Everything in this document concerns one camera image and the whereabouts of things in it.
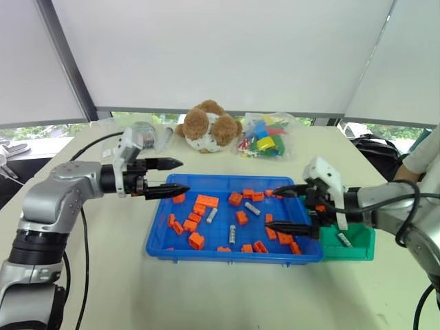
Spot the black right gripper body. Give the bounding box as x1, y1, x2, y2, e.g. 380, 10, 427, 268
304, 183, 336, 240

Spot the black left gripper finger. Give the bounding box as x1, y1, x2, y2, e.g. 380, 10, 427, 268
144, 184, 191, 201
146, 157, 184, 171

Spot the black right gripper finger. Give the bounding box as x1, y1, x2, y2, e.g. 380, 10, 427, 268
264, 221, 315, 238
273, 184, 310, 199

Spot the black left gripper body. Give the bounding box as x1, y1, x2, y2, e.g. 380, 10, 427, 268
122, 158, 149, 198

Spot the bag of colourful bricks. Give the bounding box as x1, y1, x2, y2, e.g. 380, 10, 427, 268
234, 111, 298, 162

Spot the green plastic bin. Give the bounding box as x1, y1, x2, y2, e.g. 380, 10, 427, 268
319, 222, 377, 263

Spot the clear plastic bag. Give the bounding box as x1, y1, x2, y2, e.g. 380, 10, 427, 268
98, 120, 175, 160

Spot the long orange building block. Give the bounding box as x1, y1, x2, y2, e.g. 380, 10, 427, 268
196, 194, 220, 208

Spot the brown white plush toy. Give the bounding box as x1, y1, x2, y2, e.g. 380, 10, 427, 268
175, 99, 243, 155

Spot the blue plastic tray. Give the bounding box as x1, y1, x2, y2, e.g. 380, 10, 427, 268
146, 173, 325, 265

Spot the black bag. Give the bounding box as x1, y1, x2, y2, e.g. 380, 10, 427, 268
350, 135, 410, 180

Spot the person in white shirt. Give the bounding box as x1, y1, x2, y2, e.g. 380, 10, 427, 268
393, 122, 440, 194

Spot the grey metal object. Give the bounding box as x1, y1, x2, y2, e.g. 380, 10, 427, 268
0, 136, 32, 180

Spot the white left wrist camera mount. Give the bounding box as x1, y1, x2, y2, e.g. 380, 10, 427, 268
114, 126, 142, 199

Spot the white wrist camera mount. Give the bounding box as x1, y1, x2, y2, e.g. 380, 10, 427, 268
114, 126, 142, 199
302, 156, 347, 231

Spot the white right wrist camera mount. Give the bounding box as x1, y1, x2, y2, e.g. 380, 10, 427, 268
302, 156, 347, 231

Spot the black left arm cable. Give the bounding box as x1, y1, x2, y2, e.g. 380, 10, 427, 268
63, 131, 125, 330

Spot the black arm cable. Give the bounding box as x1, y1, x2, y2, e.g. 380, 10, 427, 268
356, 180, 440, 330
63, 131, 125, 330

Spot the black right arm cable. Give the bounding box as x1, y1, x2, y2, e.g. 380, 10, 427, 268
356, 180, 440, 330

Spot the dark window frame post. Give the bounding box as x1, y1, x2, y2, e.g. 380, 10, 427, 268
33, 0, 100, 122

